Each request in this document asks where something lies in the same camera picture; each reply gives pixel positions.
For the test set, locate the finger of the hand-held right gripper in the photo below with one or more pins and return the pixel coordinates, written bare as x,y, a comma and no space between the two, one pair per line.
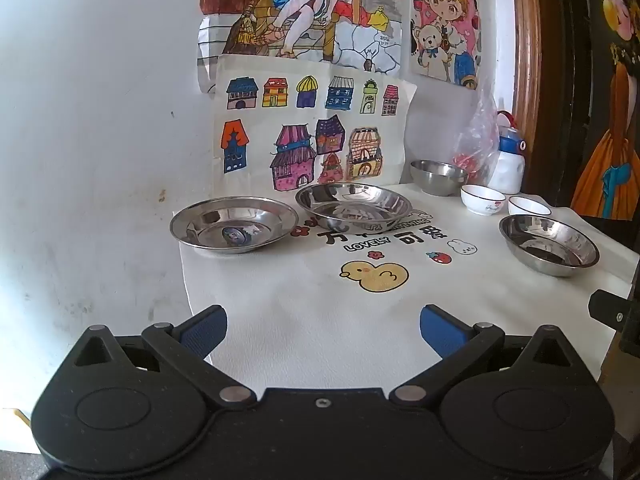
612,310

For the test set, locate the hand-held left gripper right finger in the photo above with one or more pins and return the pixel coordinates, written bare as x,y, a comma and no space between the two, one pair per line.
440,330

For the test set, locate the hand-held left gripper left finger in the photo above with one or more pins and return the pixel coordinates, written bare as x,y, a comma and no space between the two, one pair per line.
202,334

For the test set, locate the wide steel bowl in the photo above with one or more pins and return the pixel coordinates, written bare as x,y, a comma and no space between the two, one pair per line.
575,247

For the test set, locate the steel plate with centre sticker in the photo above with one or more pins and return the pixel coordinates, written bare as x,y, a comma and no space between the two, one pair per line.
215,220

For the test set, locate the white bowl with red rim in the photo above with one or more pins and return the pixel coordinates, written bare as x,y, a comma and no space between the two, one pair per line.
525,208
480,205

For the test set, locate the small deep steel bowl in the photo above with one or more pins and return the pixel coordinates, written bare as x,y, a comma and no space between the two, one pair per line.
437,180

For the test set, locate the plain steel plate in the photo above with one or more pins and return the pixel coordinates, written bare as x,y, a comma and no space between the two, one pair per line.
350,200

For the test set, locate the white printed tablecloth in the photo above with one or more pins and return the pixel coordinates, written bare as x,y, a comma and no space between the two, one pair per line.
300,300

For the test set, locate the dark painting of robed figure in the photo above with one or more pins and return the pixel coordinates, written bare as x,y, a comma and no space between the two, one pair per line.
615,160

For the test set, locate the white and blue water bottle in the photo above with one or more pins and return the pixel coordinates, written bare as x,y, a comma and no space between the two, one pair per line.
507,170

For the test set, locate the clear plastic bag, red contents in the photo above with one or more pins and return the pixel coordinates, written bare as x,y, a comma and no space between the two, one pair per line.
475,145

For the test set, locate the coloured houses drawing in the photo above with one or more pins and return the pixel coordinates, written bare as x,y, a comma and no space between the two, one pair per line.
300,110

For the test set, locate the drawing of seated child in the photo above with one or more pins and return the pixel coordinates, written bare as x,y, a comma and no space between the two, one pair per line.
350,45

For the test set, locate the drawing of girl with teddy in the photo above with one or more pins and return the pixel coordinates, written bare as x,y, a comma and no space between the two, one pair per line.
440,10

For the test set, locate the wooden frame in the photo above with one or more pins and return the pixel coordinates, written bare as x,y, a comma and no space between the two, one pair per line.
527,60

